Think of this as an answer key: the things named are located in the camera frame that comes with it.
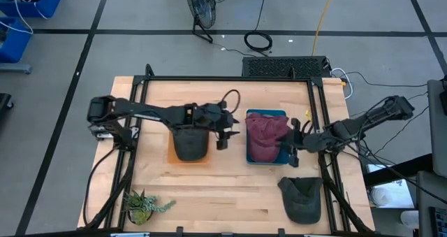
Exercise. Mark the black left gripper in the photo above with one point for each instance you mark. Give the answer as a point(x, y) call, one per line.
point(220, 121)

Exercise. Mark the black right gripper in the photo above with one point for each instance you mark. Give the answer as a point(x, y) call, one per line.
point(305, 142)

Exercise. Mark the maroon baseball cap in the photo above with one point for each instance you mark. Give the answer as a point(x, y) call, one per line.
point(263, 135)

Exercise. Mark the dark grey baseball cap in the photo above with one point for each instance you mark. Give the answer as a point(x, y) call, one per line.
point(190, 144)
point(301, 200)

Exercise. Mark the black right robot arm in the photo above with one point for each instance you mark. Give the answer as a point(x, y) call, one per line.
point(377, 116)

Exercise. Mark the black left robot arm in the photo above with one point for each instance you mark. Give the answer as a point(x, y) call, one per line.
point(139, 108)

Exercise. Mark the blue plastic bin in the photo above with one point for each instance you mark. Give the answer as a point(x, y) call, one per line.
point(283, 157)

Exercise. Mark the small yellow clip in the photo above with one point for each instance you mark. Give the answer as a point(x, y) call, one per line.
point(308, 114)

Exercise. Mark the orange plastic bin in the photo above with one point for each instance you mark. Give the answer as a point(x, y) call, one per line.
point(170, 153)

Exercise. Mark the black perforated computer case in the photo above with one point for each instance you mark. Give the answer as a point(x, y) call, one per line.
point(279, 67)

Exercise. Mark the black table clamp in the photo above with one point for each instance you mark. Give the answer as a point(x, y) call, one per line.
point(179, 230)
point(281, 232)

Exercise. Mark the black beam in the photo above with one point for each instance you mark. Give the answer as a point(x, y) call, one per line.
point(398, 170)

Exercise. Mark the potted green succulent plant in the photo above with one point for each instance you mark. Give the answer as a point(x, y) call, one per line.
point(139, 209)

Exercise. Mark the black floor fan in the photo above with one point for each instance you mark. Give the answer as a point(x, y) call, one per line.
point(202, 6)

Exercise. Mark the grey desk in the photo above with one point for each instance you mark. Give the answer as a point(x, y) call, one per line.
point(424, 195)

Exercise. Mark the silver aluminium bar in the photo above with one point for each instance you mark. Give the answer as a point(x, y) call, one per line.
point(129, 235)

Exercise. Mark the grey cabinet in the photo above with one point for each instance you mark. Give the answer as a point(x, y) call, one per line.
point(436, 132)

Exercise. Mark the blue storage crate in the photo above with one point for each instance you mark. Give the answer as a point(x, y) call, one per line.
point(14, 44)
point(49, 4)

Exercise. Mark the black equipment piece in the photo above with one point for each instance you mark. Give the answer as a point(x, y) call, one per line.
point(5, 104)

